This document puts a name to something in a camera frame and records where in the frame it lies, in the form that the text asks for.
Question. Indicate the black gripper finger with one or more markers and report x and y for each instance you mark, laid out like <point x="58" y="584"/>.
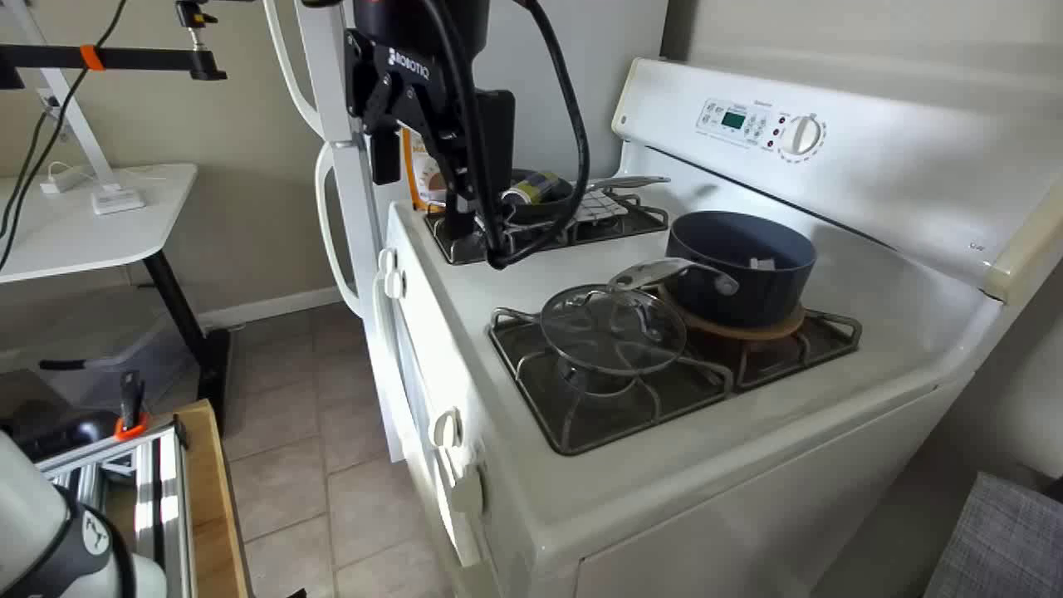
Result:
<point x="496" y="153"/>
<point x="385" y="153"/>

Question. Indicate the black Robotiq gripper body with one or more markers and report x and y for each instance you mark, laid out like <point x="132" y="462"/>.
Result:
<point x="416" y="44"/>

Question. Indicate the clear glass pot lid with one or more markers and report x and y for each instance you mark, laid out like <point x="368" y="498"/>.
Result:
<point x="614" y="335"/>

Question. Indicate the white robot base link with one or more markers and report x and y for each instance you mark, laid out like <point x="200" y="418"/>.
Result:
<point x="33" y="518"/>

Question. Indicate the black burner grate under pot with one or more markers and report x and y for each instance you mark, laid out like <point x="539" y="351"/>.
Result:
<point x="666" y="401"/>

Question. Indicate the white stove knob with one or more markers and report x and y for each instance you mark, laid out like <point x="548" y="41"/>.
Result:
<point x="445" y="430"/>
<point x="392" y="288"/>
<point x="389" y="260"/>

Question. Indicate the checkered kitchen cloth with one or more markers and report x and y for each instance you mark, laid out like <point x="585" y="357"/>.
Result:
<point x="602" y="208"/>

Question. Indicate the black burner grate under pan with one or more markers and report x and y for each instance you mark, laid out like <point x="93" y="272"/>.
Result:
<point x="599" y="230"/>

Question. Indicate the black bar with orange clip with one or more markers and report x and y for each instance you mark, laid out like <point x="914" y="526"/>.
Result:
<point x="144" y="61"/>

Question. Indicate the white oven control dial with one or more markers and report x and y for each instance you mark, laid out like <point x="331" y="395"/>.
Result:
<point x="802" y="135"/>

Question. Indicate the white desk with black leg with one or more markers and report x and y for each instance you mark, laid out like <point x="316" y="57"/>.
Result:
<point x="77" y="226"/>

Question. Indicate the round wooden trivet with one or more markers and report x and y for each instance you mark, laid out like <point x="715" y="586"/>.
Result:
<point x="766" y="330"/>

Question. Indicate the white tripod stand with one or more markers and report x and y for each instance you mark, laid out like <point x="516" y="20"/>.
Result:
<point x="66" y="110"/>

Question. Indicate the white gas stove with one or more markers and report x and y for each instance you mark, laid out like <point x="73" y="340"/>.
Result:
<point x="617" y="487"/>

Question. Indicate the orange and black clamp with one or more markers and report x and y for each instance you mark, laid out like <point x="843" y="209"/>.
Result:
<point x="131" y="406"/>

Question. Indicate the wood and aluminium robot cart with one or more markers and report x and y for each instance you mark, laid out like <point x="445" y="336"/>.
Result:
<point x="209" y="498"/>

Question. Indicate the black cart equipment box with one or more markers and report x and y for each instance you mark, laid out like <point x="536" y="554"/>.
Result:
<point x="66" y="432"/>

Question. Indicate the grey checkered mat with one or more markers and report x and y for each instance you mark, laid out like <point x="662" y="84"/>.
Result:
<point x="996" y="544"/>

